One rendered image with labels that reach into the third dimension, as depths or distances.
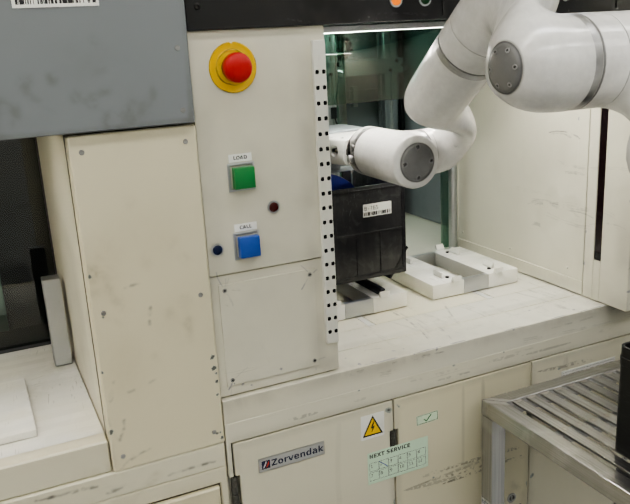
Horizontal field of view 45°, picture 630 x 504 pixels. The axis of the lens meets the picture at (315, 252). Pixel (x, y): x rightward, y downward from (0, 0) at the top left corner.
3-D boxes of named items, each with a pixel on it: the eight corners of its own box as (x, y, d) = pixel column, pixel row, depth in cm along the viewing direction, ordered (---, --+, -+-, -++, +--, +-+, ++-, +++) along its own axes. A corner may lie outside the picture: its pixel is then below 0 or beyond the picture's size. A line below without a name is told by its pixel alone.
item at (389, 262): (300, 313, 138) (290, 140, 129) (260, 284, 156) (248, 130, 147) (414, 289, 148) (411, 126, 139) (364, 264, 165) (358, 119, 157)
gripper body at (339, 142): (343, 175, 128) (315, 166, 138) (395, 168, 132) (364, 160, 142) (342, 131, 126) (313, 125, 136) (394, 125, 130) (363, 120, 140)
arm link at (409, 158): (400, 123, 128) (352, 130, 125) (445, 131, 117) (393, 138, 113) (402, 172, 131) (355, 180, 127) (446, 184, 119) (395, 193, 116)
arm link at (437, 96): (524, 16, 106) (433, 138, 132) (428, 23, 99) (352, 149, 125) (552, 68, 103) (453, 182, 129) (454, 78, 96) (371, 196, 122)
